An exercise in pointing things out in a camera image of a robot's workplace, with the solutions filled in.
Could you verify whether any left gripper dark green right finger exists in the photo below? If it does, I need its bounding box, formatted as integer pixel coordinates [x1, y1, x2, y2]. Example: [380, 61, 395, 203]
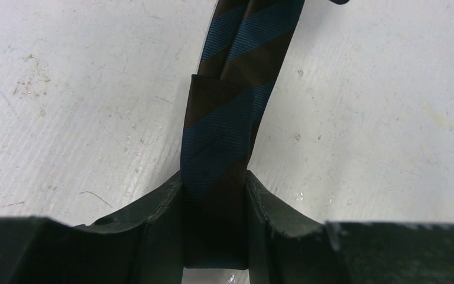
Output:
[246, 172, 454, 283]

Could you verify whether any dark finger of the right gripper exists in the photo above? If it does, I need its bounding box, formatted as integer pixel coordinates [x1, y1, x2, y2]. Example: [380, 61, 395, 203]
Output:
[329, 0, 349, 5]

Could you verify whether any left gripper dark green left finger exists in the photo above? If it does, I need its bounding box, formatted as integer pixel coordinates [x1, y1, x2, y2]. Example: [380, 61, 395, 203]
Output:
[0, 174, 183, 283]

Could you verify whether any blue brown striped tie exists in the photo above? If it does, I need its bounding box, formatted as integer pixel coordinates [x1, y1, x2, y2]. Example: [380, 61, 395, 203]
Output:
[180, 1, 304, 270]

